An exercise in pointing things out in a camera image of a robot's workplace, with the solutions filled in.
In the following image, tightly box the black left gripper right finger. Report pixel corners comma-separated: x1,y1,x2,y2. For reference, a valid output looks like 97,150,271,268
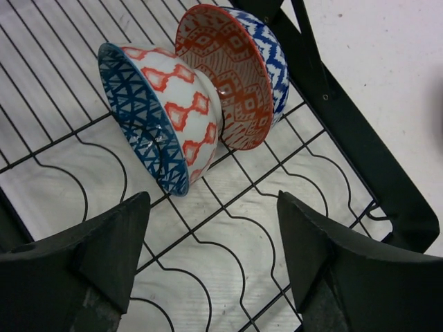
277,192,442,331

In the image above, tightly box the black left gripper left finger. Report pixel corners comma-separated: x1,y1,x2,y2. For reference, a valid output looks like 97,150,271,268
1,192,150,331

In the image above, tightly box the blue patterned bowl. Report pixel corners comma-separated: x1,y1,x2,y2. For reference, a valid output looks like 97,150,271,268
175,4,289,150

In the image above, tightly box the black wire dish rack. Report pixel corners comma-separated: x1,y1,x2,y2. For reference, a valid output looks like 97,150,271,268
0,0,443,332

